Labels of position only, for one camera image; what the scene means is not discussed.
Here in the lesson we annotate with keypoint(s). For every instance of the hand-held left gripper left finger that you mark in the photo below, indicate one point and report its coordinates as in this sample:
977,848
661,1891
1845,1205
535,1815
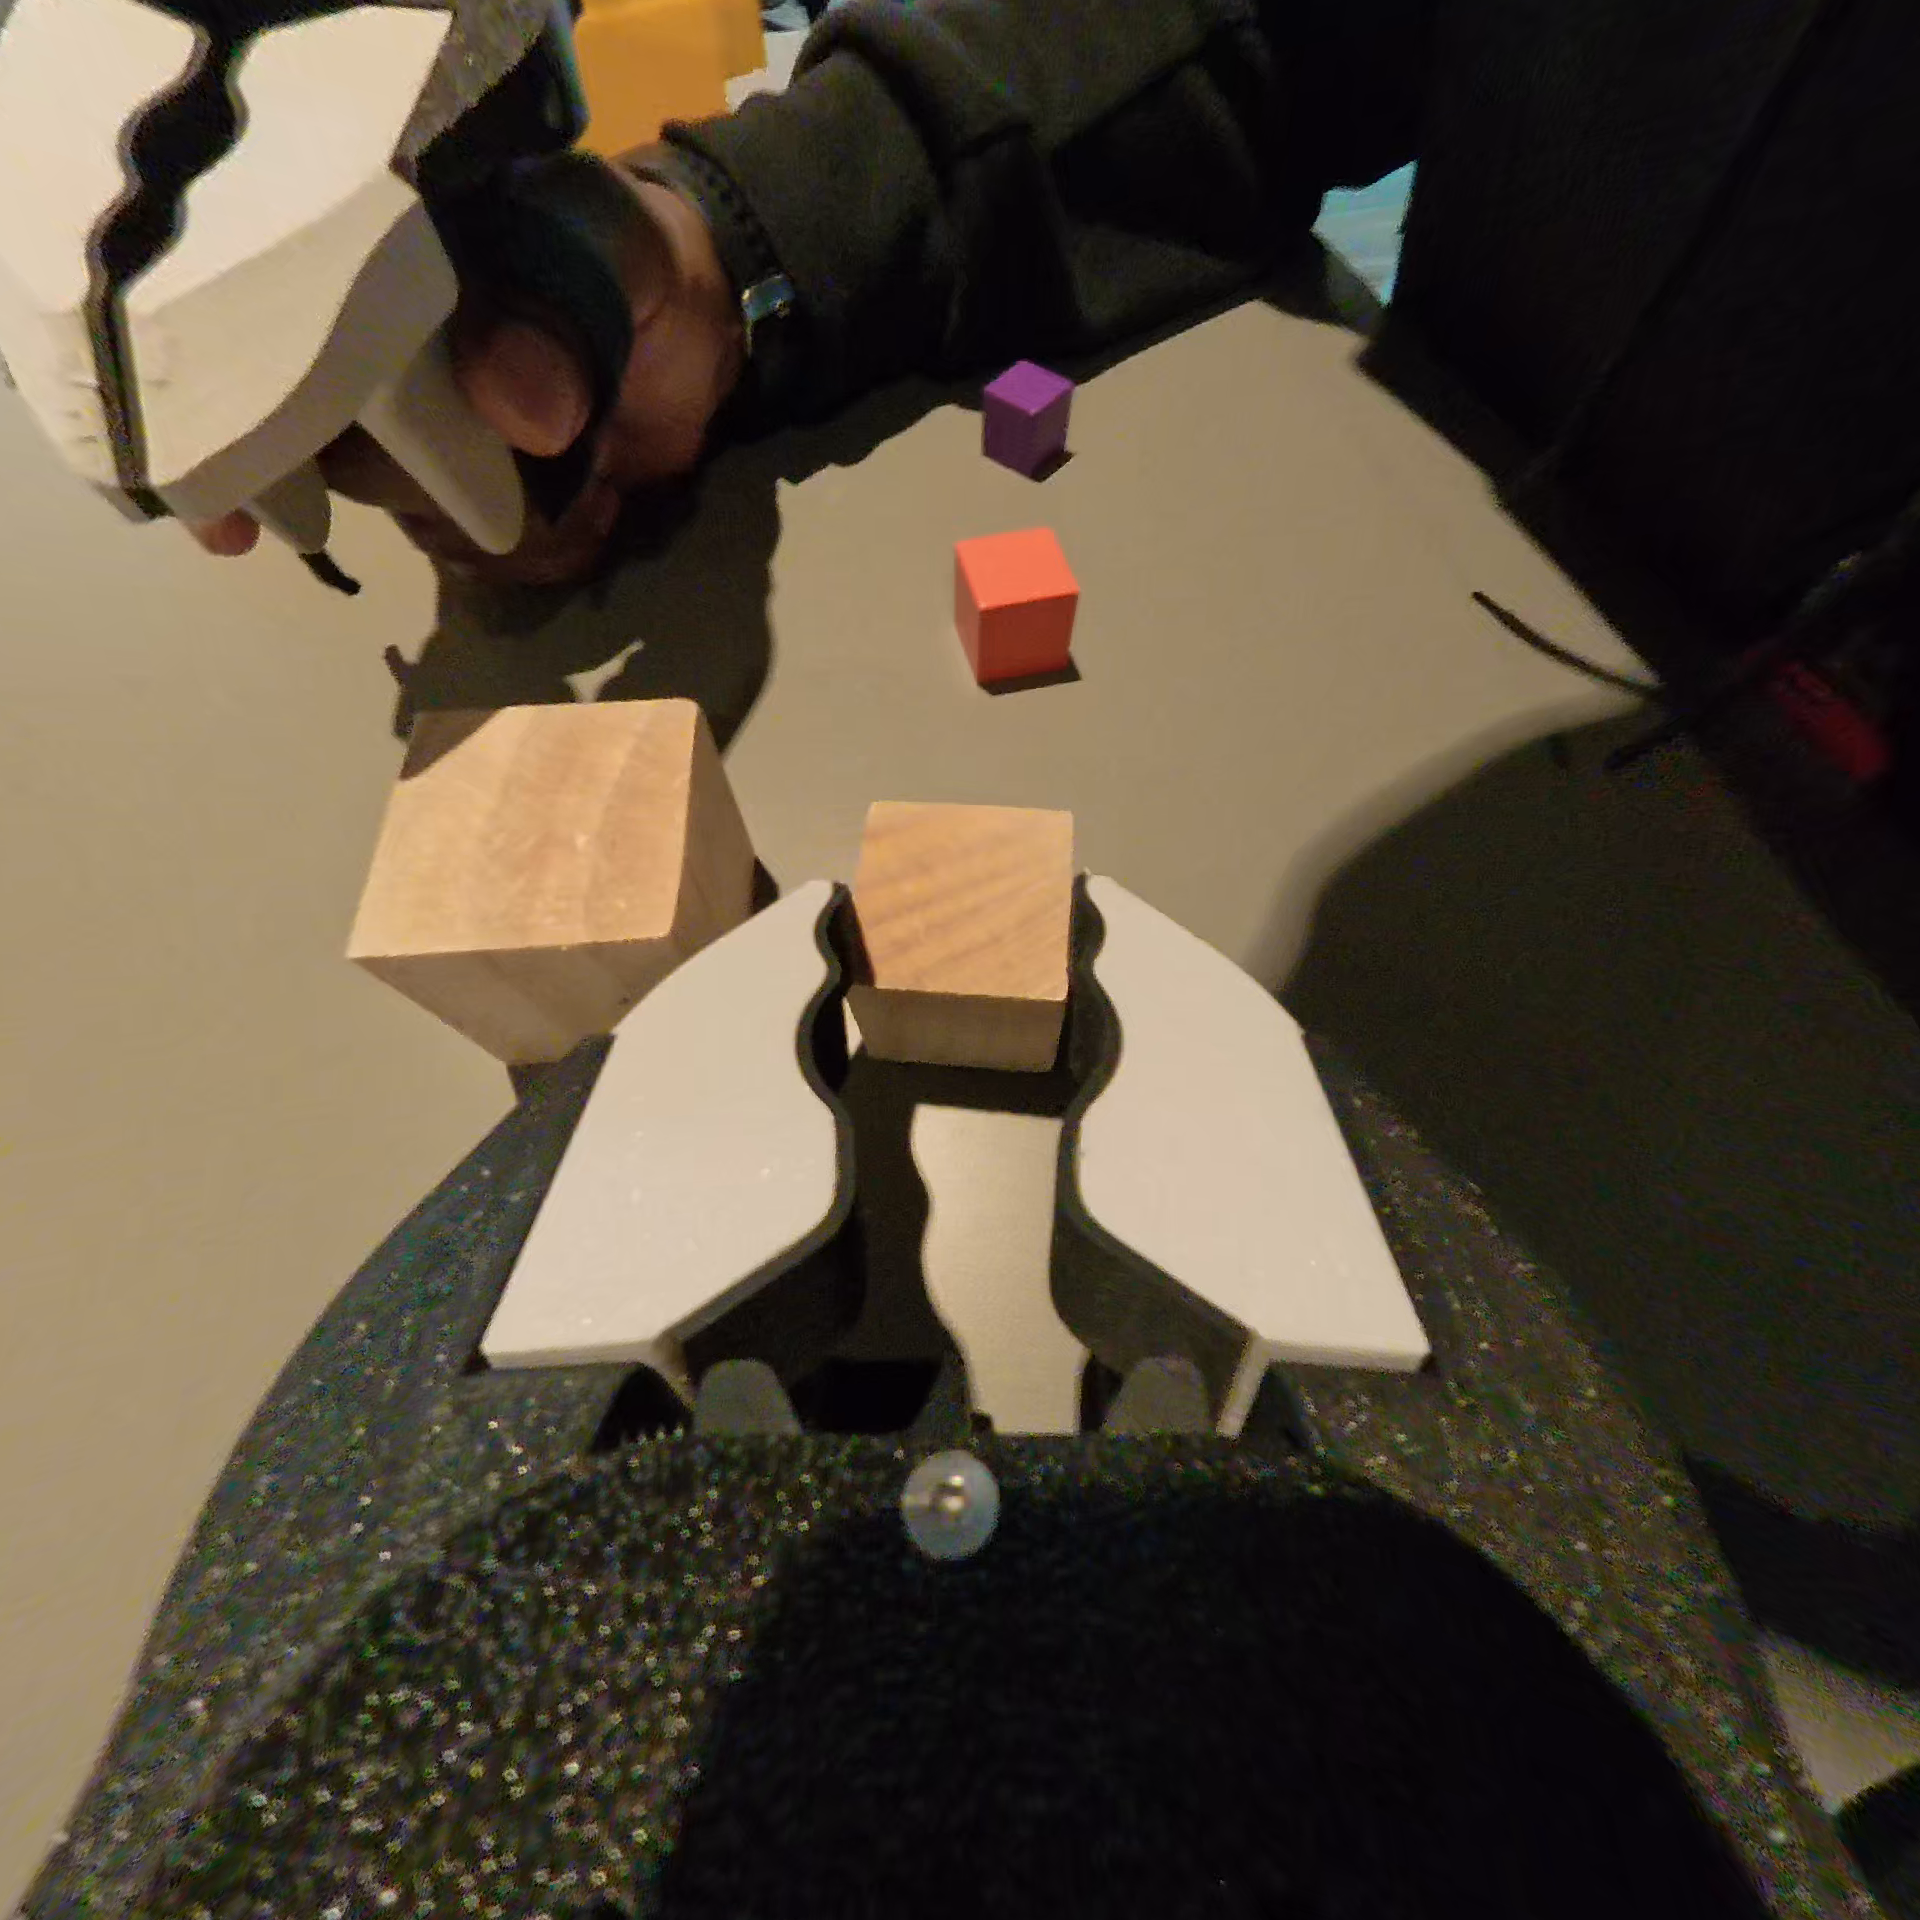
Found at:
676,1185

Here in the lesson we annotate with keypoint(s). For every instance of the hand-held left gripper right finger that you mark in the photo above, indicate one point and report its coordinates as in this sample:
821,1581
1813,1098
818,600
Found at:
1245,1200

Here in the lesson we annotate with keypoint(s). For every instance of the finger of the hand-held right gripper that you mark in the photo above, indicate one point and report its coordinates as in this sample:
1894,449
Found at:
60,182
285,255

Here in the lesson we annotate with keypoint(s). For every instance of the large yellow bin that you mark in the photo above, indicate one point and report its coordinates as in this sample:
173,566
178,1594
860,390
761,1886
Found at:
661,66

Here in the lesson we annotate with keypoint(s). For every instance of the large wooden cube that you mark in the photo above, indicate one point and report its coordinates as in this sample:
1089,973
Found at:
541,840

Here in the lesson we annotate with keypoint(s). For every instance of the medium wooden cube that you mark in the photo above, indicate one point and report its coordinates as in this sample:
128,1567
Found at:
960,902

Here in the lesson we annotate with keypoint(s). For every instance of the purple cube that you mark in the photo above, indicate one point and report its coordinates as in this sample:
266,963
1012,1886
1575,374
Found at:
1028,398

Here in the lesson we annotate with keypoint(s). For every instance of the red cube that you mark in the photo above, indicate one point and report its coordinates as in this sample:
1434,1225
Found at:
1013,593

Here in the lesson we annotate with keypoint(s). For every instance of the black wristwatch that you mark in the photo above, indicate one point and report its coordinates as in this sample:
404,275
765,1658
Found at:
734,224

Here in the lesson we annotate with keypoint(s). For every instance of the person's black jacket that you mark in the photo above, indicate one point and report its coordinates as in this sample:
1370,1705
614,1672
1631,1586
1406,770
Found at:
1652,299

